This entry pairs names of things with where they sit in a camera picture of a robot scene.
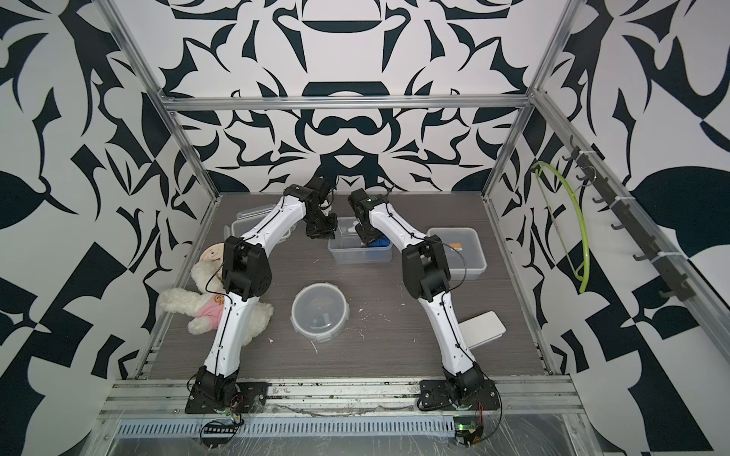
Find round clear lunch box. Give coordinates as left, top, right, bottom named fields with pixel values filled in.
left=290, top=282, right=350, bottom=343

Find white flat box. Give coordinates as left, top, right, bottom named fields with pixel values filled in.
left=459, top=311, right=507, bottom=349

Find tall rectangular clear lunch box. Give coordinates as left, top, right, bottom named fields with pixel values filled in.
left=327, top=217, right=393, bottom=265

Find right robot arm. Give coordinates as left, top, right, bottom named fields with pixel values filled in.
left=348, top=189, right=486, bottom=401

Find black wall hook rack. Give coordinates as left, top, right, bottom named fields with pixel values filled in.
left=564, top=136, right=697, bottom=302

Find green bow saw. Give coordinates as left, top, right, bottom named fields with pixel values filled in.
left=532, top=161, right=591, bottom=295

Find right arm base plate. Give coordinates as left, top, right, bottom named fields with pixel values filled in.
left=416, top=378, right=501, bottom=412

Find blue microfiber cloth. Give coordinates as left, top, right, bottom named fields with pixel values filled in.
left=361, top=237, right=392, bottom=249

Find square clear lunch box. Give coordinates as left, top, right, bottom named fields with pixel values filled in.
left=427, top=227, right=487, bottom=284

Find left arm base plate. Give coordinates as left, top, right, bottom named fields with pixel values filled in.
left=184, top=381, right=270, bottom=415

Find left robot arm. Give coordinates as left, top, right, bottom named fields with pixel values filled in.
left=191, top=177, right=338, bottom=405

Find clear rectangular lunch box lid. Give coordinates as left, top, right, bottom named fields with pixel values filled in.
left=224, top=204, right=276, bottom=239

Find white plush toy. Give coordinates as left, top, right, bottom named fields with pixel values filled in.
left=158, top=241, right=275, bottom=347

